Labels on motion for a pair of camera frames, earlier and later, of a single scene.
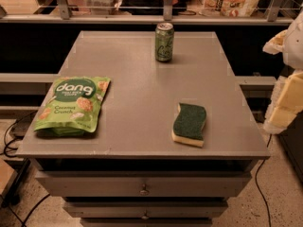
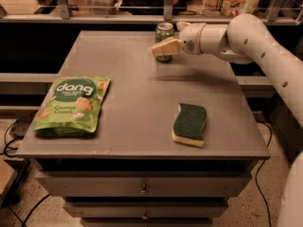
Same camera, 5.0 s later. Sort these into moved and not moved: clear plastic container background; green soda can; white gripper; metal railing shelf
Moved: white gripper
Not moved: metal railing shelf; green soda can; clear plastic container background
